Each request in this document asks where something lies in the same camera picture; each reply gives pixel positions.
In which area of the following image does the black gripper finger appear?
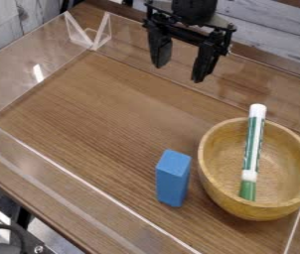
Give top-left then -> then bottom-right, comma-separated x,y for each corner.
149,27 -> 173,68
192,42 -> 220,83

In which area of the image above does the black cable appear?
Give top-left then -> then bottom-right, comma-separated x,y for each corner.
0,223 -> 28,254

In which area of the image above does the clear acrylic barrier wall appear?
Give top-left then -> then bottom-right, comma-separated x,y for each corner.
0,4 -> 300,254

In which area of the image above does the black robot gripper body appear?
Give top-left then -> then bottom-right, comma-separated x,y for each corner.
144,0 -> 236,56

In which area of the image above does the blue rectangular block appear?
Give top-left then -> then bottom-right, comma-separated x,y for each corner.
156,150 -> 192,207

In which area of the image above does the clear acrylic corner bracket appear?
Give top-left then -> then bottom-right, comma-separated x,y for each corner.
65,12 -> 111,52

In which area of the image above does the black metal bracket with bolt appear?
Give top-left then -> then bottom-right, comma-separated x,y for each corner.
10,230 -> 49,254

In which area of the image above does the brown wooden bowl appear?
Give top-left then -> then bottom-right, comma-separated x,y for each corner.
197,116 -> 300,222

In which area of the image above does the green and white marker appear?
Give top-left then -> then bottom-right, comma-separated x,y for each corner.
239,103 -> 267,201

